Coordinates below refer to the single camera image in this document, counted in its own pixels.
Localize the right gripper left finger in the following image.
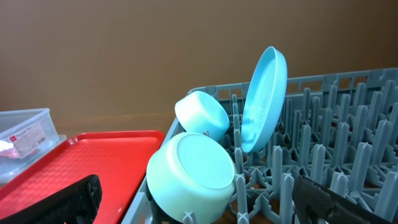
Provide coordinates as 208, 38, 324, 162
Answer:
1, 174, 103, 224

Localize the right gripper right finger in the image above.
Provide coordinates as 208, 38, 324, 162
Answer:
292, 176, 392, 224

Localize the green bowl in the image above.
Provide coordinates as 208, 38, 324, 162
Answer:
146, 132, 236, 223

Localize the light blue round plate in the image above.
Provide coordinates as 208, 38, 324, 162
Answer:
241, 46, 287, 153

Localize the light blue bowl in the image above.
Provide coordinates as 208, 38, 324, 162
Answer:
175, 91, 229, 142

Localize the red plastic tray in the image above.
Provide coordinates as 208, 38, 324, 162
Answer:
1, 130, 164, 223

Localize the clear plastic bin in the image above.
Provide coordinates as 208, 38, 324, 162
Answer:
1, 108, 67, 185

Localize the red snack wrapper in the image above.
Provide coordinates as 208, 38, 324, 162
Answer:
0, 141, 19, 159

